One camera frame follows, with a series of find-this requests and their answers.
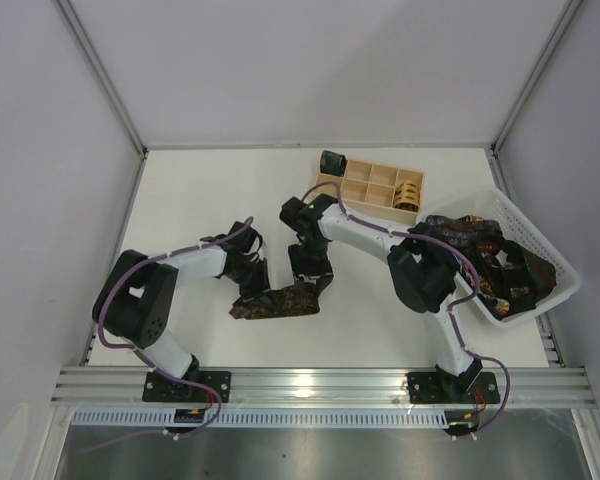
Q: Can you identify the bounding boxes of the dark key-patterned tie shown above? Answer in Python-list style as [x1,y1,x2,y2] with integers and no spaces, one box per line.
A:
[229,284,320,320]

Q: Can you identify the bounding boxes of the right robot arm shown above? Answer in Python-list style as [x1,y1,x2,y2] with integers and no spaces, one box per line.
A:
[279,194,482,401]

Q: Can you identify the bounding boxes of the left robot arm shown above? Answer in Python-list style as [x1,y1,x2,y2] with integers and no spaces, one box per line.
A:
[92,217,276,387]

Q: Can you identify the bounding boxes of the pile of dark ties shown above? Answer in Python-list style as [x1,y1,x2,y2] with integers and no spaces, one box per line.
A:
[425,215,557,320]

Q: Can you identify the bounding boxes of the rolled dark green tie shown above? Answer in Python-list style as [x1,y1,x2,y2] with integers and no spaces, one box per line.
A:
[319,150,347,177]

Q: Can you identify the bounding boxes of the wooden compartment box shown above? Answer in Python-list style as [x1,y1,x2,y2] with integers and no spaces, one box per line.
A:
[311,159,425,225]

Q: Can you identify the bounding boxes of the rolled gold patterned tie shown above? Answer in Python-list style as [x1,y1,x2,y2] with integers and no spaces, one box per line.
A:
[392,180,421,212]

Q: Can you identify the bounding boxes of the white plastic basket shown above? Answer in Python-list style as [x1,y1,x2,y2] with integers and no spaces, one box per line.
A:
[417,186,581,329]

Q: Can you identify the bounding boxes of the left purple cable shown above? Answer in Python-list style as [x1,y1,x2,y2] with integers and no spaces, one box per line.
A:
[74,215,256,454]

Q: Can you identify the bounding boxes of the purple cable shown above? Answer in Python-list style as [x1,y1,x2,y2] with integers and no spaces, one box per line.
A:
[74,215,256,454]
[299,180,512,441]

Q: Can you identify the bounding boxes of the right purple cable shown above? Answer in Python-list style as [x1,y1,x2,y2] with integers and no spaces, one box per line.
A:
[299,180,512,441]

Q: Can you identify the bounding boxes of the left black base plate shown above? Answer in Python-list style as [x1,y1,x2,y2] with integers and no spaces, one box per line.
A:
[142,370,231,404]

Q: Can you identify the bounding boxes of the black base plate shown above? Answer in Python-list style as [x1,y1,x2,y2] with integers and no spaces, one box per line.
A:
[142,370,231,404]
[406,370,501,405]

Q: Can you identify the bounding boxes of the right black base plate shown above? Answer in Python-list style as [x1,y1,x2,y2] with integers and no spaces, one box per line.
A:
[406,370,501,405]

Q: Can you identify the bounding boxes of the white slotted cable duct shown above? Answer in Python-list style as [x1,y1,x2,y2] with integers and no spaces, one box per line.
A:
[71,407,453,429]

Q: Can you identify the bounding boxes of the aluminium mounting rail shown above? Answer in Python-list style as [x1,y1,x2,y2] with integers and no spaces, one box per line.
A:
[52,366,597,409]

